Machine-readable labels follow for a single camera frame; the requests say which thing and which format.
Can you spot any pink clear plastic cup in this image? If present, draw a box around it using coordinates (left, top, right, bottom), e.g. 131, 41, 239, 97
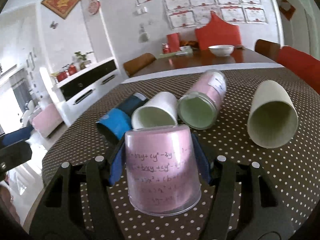
125, 125, 201, 216

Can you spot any blue black cup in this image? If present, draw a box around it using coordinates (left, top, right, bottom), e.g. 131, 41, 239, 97
96, 92, 149, 145

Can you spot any white paper cup right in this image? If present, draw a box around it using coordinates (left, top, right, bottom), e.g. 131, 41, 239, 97
247, 80, 298, 148

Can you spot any white paper cup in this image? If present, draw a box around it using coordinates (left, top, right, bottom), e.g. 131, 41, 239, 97
247, 80, 298, 148
131, 92, 177, 129

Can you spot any white paper cup left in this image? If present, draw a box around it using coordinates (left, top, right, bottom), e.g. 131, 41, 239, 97
131, 92, 177, 129

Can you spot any person left hand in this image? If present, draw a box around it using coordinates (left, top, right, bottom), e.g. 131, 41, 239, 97
0, 181, 21, 224

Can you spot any pink sofa stool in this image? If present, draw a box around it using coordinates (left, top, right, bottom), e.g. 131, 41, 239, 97
31, 103, 63, 138

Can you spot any brown polka dot tablecloth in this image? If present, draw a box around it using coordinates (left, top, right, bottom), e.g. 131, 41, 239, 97
42, 68, 319, 239

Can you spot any white black sideboard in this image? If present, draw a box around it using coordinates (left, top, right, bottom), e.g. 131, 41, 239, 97
52, 57, 124, 126

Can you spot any red box on sideboard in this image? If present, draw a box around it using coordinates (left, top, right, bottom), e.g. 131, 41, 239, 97
55, 71, 68, 82

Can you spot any potted green plant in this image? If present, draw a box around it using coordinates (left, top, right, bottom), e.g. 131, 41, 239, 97
74, 51, 93, 70

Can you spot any brown chair left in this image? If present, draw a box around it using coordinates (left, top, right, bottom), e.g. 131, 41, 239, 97
123, 53, 156, 77

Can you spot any brown chair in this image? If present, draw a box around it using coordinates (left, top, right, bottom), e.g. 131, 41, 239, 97
254, 39, 281, 61
123, 53, 156, 77

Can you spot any red gold framed picture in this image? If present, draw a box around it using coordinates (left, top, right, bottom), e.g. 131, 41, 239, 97
41, 0, 81, 20

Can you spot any red covered chair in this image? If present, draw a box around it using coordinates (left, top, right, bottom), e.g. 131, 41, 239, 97
277, 46, 320, 94

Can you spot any red soda can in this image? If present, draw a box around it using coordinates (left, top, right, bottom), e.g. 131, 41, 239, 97
162, 43, 170, 54

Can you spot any brown chair right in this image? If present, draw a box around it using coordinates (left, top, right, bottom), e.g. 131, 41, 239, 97
254, 39, 281, 61

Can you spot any white ceramic bowl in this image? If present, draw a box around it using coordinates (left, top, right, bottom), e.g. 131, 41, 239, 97
208, 45, 234, 57

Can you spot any small red bag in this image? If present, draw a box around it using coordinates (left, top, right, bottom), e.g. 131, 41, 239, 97
167, 33, 180, 53

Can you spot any green tray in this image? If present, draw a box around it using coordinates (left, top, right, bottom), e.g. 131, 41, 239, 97
157, 49, 193, 59

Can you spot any large red bag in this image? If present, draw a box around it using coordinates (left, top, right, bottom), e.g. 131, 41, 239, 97
195, 11, 242, 50

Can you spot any red door decoration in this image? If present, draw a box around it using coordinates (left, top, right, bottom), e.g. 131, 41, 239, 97
279, 0, 296, 21

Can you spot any butterfly wall sticker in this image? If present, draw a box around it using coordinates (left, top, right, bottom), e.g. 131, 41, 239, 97
50, 21, 59, 29

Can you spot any red round wall ornament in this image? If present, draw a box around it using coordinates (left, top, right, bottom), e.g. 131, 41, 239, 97
88, 0, 100, 15

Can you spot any wall light switch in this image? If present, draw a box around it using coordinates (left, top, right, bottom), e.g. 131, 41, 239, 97
136, 7, 148, 15

